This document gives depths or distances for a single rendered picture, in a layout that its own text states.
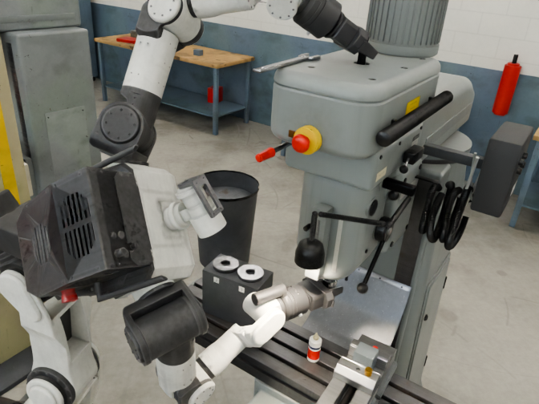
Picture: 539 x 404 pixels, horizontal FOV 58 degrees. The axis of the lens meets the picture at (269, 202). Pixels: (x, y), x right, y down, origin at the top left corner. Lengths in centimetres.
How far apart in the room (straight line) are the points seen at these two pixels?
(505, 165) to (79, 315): 119
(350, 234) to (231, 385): 173
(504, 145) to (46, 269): 110
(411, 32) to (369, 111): 39
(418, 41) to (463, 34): 412
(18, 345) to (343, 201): 231
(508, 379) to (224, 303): 200
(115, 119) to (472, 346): 278
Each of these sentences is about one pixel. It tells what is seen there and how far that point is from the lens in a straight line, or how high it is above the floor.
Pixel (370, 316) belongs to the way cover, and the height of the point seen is 95.
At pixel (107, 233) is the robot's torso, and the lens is 94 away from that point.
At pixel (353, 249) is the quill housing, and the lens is 128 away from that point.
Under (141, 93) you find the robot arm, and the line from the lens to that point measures 112.
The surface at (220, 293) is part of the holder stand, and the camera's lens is 173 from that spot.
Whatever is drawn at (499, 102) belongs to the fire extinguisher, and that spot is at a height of 93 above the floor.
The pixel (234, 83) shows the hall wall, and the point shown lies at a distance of 684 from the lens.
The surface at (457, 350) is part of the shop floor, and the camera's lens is 333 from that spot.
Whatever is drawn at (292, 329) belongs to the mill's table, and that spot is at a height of 93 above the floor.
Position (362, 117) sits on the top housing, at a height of 183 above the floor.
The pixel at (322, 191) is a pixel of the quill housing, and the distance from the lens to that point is 124.
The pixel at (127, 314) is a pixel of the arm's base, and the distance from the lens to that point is 104.
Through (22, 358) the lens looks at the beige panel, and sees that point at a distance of 313.
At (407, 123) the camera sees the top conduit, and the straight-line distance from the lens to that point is 110.
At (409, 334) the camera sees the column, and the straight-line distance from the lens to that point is 197.
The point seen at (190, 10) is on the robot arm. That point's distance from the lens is 117.
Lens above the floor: 211
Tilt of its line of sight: 27 degrees down
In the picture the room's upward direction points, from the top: 4 degrees clockwise
